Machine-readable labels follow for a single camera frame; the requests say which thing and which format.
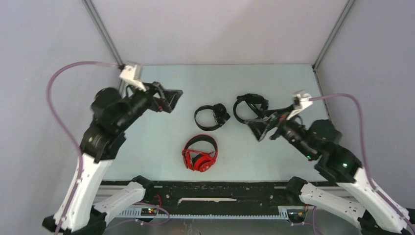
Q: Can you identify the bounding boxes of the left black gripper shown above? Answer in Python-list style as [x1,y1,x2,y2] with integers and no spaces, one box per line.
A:
[116,78,183,131]

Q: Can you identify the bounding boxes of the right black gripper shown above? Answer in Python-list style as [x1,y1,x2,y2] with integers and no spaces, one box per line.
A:
[242,103,314,159]

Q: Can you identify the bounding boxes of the large headphones black cable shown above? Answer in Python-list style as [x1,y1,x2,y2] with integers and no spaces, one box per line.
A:
[246,94,268,119]

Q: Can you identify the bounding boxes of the red headphones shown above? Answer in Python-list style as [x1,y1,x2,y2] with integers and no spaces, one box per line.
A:
[182,134,218,173]

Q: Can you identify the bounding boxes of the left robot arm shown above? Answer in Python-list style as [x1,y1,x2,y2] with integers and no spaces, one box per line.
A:
[42,82,183,235]

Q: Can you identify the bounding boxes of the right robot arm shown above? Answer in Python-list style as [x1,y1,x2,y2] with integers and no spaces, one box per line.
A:
[245,109,415,235]

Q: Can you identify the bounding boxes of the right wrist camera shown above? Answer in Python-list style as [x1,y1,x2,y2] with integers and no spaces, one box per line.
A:
[286,90,313,120]

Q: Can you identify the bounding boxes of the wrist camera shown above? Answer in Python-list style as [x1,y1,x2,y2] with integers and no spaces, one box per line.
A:
[286,90,313,120]
[119,62,147,92]

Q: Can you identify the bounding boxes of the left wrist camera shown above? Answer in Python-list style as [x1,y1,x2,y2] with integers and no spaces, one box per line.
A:
[119,62,147,92]

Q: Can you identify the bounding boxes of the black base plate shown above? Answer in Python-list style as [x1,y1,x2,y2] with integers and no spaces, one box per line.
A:
[100,180,325,217]

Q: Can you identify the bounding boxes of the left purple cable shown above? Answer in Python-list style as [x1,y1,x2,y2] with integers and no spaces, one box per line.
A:
[46,61,125,235]

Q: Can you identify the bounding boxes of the aluminium frame rail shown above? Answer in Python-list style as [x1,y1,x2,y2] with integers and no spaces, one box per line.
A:
[115,184,312,222]

